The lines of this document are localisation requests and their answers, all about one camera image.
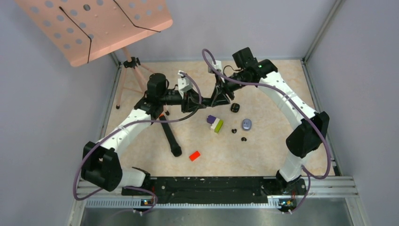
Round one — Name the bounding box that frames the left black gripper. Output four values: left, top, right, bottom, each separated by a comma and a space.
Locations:
160, 88, 207, 113

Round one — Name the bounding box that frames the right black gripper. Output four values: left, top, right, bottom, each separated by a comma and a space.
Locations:
211, 70, 251, 107

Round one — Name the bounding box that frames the black earbud case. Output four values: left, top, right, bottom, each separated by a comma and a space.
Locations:
230, 103, 240, 113
201, 98, 212, 107

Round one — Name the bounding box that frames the purple white green block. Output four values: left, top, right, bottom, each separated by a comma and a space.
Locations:
206, 115, 224, 134

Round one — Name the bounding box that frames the silver blue earbud case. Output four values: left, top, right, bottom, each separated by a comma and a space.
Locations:
241, 118, 252, 131

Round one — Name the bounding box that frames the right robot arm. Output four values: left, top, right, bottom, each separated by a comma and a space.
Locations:
201, 48, 331, 194

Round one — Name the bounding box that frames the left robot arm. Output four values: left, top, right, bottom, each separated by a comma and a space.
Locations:
80, 71, 202, 195

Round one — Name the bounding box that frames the red block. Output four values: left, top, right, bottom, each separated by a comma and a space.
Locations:
189, 151, 201, 161

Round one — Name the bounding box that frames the pink perforated music stand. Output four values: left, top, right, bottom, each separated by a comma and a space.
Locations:
15, 0, 174, 110

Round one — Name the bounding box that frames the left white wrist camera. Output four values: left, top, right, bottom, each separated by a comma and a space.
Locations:
177, 70, 193, 96

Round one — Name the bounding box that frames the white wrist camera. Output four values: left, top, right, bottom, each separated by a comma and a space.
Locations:
208, 60, 223, 74
177, 70, 193, 96

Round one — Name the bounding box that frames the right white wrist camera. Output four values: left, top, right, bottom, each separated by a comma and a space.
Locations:
208, 60, 223, 74

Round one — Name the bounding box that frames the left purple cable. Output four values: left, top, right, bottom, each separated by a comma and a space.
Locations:
72, 72, 203, 216

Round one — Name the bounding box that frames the purple cable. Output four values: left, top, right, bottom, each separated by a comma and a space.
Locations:
72, 72, 203, 216
201, 48, 332, 216

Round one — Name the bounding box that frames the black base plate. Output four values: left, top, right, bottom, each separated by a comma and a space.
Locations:
121, 176, 308, 205

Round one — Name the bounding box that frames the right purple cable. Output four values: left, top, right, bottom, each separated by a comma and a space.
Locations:
201, 48, 332, 216

